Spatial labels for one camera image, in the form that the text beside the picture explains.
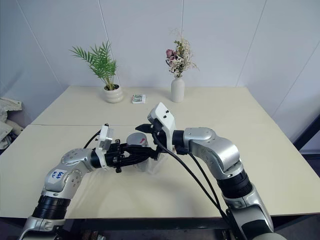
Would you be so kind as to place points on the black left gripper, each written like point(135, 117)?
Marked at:
point(113, 157)

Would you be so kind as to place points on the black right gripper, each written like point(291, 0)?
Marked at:
point(161, 141)

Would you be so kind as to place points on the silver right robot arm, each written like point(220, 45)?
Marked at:
point(220, 152)

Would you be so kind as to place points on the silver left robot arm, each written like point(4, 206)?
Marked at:
point(75, 160)

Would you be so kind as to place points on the clear plastic box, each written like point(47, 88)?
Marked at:
point(158, 166)

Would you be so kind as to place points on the small white green battery pack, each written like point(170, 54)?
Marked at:
point(139, 98)

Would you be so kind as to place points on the white ribbed plant pot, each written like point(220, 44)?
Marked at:
point(113, 94)

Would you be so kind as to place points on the white ceramic vase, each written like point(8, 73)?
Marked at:
point(177, 90)

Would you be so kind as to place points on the dried flower bouquet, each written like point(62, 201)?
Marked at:
point(180, 56)

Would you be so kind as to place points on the green palm plant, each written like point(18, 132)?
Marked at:
point(100, 62)

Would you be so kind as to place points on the beige crumpled cloth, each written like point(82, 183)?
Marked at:
point(7, 117)

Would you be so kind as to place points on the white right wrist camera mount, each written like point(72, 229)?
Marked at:
point(163, 113)

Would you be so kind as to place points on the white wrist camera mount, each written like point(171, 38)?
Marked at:
point(163, 113)
point(104, 138)

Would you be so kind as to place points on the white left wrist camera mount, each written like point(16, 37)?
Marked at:
point(104, 138)

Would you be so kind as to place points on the black table frame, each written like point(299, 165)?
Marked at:
point(150, 223)

